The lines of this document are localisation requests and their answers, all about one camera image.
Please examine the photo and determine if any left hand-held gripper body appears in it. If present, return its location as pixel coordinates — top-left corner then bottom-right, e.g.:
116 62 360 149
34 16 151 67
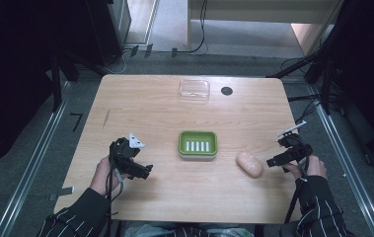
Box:
109 132 147 177

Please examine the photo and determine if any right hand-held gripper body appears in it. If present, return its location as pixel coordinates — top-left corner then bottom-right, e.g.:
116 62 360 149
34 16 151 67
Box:
276 120 314 174

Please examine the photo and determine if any beige soap bar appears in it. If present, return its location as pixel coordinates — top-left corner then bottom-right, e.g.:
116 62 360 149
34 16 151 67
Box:
235 151 264 180

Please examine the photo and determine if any green soap dish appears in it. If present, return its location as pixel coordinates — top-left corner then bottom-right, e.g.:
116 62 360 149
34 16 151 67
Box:
178 129 219 162

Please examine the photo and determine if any person's right hand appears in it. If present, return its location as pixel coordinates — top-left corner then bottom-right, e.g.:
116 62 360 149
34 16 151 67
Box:
284 154 329 181

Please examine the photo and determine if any person's left hand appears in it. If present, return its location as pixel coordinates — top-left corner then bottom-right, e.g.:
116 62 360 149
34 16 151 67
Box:
89 155 127 198

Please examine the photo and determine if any black tripod stand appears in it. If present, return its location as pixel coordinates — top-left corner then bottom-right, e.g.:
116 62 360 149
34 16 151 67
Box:
265 19 343 115

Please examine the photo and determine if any clear plastic lid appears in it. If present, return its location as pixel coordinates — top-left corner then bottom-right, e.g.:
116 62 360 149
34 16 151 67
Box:
178 79 211 102

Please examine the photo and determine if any black metal stand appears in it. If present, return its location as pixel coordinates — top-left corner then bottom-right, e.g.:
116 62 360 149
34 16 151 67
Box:
49 48 63 113

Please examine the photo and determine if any black cabinet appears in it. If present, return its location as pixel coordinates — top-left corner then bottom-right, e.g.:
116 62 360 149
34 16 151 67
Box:
85 0 133 67

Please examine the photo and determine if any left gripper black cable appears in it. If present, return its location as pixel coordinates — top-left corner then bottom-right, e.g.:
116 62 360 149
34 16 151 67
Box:
105 149 125 237

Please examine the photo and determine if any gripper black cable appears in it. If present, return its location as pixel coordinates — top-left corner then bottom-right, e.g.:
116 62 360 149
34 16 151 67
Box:
105 149 125 237
283 154 311 225

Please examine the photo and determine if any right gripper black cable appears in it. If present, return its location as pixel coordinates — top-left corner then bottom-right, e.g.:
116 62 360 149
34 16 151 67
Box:
283 154 311 225

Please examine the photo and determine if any metal floor rail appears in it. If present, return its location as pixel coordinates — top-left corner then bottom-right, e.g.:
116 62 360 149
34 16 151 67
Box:
0 81 72 237
307 84 374 237

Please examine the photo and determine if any white desk frame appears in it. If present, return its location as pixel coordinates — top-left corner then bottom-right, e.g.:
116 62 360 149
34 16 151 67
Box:
187 0 344 57

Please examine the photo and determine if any black hanging cable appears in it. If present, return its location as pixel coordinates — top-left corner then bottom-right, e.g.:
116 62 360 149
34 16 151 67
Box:
174 0 209 55

